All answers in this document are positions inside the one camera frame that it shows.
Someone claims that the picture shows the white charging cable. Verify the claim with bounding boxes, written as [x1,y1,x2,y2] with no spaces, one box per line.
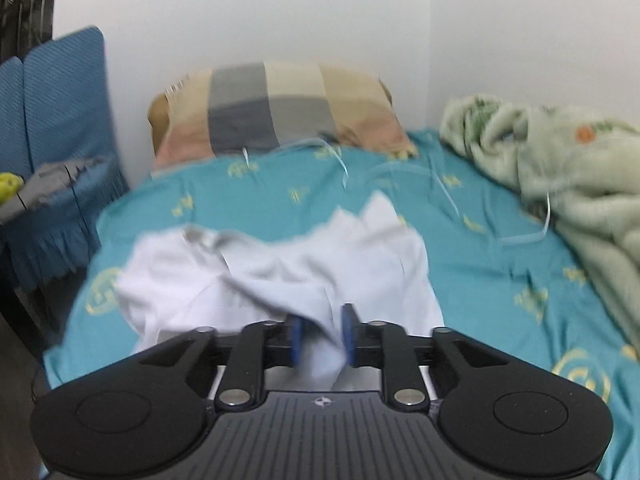
[240,137,553,246]

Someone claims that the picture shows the grey cloth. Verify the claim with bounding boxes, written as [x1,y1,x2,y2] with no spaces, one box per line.
[0,156,108,226]

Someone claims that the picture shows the dark barred window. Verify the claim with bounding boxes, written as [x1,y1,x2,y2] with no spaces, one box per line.
[0,0,61,63]

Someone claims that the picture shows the green fleece blanket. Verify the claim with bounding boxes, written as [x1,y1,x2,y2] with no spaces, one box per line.
[439,92,640,346]

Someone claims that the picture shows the white shirt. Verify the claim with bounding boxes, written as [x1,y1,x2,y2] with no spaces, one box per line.
[114,191,446,393]

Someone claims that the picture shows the blue covered chair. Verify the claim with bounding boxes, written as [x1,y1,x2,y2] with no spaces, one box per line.
[0,57,31,176]
[0,26,132,293]

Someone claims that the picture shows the plaid pillow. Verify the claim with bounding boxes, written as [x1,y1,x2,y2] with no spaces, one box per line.
[160,61,418,161]

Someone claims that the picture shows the teal patterned bed sheet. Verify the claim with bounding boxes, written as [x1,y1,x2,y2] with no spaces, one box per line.
[42,130,640,480]

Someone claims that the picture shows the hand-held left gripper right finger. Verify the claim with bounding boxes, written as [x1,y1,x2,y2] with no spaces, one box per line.
[341,303,506,412]

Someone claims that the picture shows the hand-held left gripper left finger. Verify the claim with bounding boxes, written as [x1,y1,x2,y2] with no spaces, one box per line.
[135,312,304,412]

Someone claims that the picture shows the brown cushion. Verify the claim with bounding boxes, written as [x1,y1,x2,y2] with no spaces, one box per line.
[147,77,393,156]

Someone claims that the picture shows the green ball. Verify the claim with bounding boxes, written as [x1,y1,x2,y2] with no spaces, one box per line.
[0,172,25,203]

